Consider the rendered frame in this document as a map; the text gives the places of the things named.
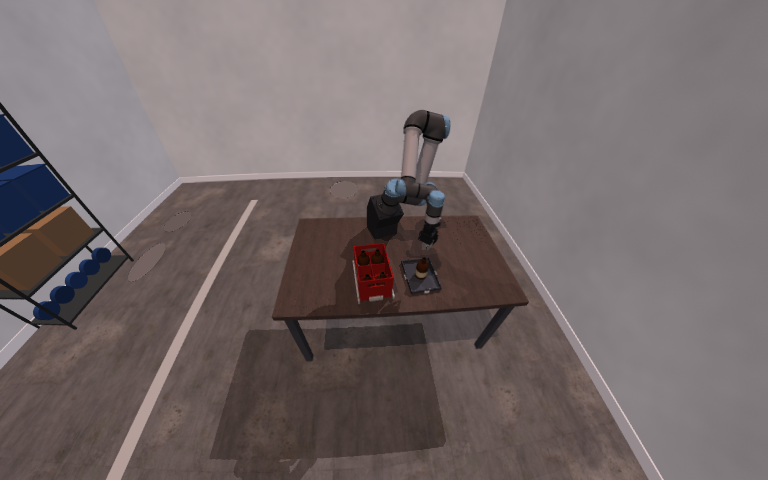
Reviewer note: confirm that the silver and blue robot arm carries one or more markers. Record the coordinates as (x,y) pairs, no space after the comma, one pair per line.
(413,189)

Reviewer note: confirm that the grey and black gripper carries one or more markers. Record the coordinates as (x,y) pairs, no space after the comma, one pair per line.
(426,238)

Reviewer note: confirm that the red crate with dividers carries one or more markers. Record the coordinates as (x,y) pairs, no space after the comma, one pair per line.
(374,271)

